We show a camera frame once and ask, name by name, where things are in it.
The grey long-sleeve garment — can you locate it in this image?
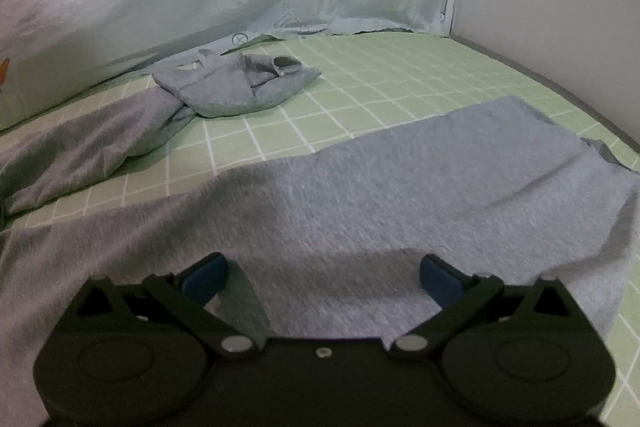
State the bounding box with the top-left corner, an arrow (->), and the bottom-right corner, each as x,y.
0,48 -> 640,427

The green checked bed sheet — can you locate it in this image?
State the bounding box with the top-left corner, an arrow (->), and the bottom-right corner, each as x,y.
1,32 -> 639,426

